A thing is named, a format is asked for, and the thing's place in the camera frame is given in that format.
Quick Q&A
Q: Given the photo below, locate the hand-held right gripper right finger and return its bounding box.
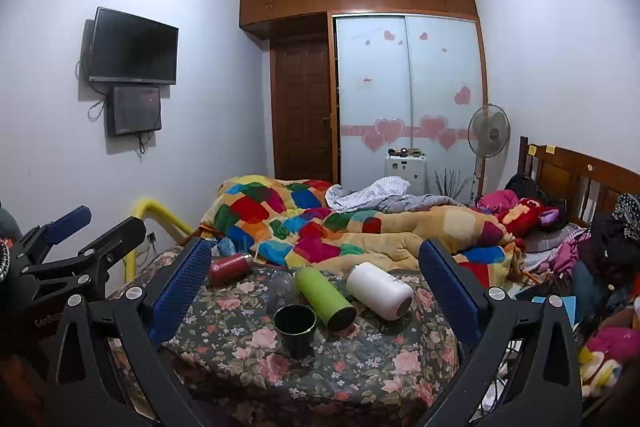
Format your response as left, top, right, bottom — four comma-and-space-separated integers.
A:
414, 239, 584, 427

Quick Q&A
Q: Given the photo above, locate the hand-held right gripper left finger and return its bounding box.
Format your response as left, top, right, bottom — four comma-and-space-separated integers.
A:
47, 237, 215, 427

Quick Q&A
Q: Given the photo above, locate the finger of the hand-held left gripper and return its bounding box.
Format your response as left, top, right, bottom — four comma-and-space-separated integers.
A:
20, 216, 147, 304
7, 205, 93, 269

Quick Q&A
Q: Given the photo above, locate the white cup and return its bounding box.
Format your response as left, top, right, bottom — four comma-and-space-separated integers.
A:
345, 261, 415, 321

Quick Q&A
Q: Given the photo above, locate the green cup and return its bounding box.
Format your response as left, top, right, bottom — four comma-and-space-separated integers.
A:
294, 265, 357, 329

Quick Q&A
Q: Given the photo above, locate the clear glass cup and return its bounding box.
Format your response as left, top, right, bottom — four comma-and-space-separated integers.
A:
267, 270, 299, 315

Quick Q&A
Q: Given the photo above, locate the black cup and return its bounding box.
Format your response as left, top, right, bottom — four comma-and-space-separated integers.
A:
272, 304, 319, 359

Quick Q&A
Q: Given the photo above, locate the red metallic bottle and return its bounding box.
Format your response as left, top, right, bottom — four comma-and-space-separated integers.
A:
208, 252, 254, 287

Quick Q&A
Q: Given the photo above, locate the pink cloth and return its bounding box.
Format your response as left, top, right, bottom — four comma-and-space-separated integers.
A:
477, 189, 521, 216

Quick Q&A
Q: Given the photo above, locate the dry twig bundle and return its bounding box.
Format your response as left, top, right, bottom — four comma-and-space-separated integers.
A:
433, 169, 474, 204

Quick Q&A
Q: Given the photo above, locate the red plush toy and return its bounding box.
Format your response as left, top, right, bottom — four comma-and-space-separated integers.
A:
495, 197, 547, 239

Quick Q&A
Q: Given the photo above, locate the white striped cloth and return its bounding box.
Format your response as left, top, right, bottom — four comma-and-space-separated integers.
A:
325, 175, 476, 214

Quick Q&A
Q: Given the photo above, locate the small white cabinet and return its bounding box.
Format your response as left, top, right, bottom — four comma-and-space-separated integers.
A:
383, 154, 428, 197

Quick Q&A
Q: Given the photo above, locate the black bag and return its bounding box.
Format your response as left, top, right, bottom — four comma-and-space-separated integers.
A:
504, 173, 542, 204

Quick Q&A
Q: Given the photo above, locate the colourful patchwork quilt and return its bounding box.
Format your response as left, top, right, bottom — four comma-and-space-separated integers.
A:
200, 175, 527, 289

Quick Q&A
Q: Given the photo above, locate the yellow and white plush toy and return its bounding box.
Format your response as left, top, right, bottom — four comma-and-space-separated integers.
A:
579, 347, 624, 399

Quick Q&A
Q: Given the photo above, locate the standing electric fan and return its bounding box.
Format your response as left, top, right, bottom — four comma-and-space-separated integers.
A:
467, 103, 511, 204

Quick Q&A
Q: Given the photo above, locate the wooden bed headboard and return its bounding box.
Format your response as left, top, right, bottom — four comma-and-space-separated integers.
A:
517, 136, 640, 229

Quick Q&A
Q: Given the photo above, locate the pile of dark clothes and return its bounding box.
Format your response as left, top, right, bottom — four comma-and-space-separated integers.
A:
579, 194, 640, 289

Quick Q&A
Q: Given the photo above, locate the pink plush toy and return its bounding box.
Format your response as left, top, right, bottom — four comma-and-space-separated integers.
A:
580, 326, 640, 364

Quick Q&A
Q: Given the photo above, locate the brown wooden door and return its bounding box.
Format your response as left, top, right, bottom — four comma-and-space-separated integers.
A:
269, 14, 335, 186

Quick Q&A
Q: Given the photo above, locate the wooden wardrobe with heart doors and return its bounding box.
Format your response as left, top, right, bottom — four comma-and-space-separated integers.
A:
238, 0, 489, 204

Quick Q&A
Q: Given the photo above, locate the yellow padded rail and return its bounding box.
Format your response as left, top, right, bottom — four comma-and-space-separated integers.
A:
122, 195, 197, 281

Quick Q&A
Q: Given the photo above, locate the small black wall monitor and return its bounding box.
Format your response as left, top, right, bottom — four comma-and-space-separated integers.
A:
105, 85, 163, 138

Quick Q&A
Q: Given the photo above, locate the black wall television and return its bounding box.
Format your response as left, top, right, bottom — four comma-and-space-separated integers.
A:
82, 6, 180, 86

